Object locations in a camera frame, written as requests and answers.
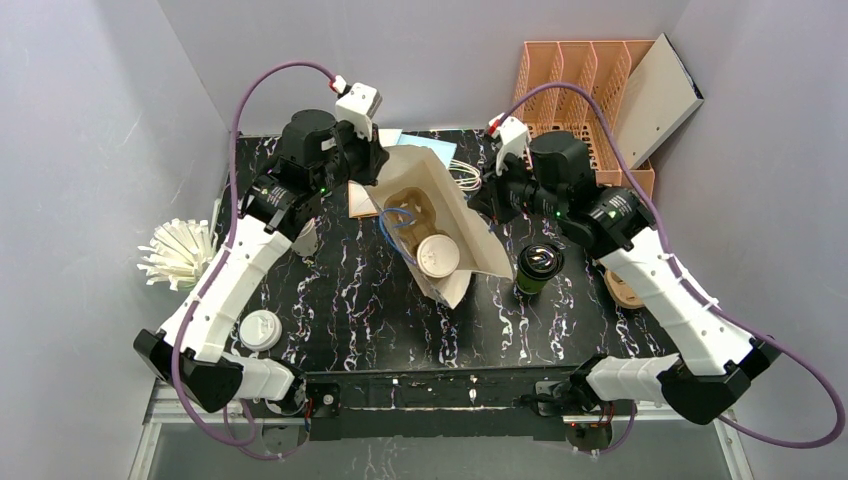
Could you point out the green cup of straws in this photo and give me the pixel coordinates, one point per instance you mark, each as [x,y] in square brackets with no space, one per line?
[178,254]

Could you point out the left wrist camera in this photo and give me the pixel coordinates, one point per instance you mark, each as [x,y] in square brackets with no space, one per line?
[357,104]

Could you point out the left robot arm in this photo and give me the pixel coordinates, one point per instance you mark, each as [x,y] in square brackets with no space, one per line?
[189,347]

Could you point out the white cup lid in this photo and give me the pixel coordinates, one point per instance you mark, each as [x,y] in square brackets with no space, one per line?
[437,256]

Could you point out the green cup with black lid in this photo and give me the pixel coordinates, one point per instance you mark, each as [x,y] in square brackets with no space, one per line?
[537,264]

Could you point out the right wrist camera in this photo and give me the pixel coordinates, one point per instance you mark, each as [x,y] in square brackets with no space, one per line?
[511,136]

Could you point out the stack of white paper cups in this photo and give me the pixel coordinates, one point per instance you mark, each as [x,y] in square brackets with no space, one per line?
[306,243]

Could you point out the blue checkered paper bag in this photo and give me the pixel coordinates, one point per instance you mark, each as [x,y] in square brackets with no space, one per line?
[480,250]

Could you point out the light blue envelope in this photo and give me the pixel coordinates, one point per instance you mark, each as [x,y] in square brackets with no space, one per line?
[444,150]

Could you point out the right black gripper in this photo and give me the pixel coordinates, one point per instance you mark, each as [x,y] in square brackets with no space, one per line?
[489,201]

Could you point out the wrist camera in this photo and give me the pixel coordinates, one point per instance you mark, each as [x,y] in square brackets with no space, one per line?
[511,136]
[357,104]

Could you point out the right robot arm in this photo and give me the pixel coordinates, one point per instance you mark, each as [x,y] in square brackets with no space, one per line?
[715,362]

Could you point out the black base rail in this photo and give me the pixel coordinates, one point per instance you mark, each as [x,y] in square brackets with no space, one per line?
[430,403]

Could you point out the white board binder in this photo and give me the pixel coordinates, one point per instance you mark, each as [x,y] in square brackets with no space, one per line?
[660,95]

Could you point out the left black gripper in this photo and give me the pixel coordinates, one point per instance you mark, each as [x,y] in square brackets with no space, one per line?
[370,158]

